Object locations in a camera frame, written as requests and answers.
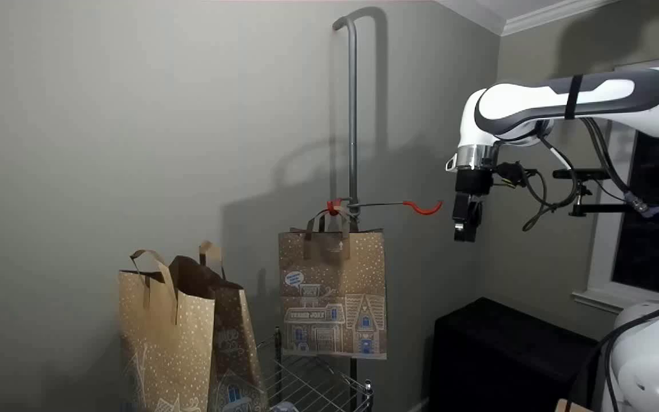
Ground grey metal pole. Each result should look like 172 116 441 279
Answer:
331 14 364 412

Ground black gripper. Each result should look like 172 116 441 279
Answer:
453 165 497 245

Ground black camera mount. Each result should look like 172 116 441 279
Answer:
549 165 638 219

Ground black cabinet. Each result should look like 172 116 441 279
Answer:
428 294 603 412

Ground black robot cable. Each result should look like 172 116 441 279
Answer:
519 116 659 234

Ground metal wire rack shelf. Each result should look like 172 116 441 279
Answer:
267 329 376 412

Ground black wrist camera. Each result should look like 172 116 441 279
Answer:
493 157 536 190

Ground tan gold dotted gift bag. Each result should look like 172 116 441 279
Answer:
116 238 270 412

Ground brown house print gift bag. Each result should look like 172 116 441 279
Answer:
276 209 389 361

